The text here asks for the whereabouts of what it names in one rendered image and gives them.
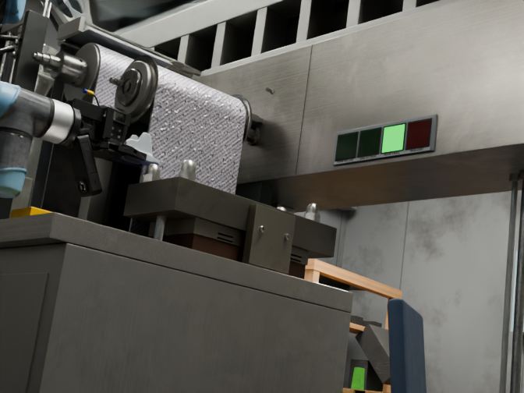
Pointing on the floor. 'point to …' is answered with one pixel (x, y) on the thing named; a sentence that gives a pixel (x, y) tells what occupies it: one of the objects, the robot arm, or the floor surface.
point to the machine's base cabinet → (155, 330)
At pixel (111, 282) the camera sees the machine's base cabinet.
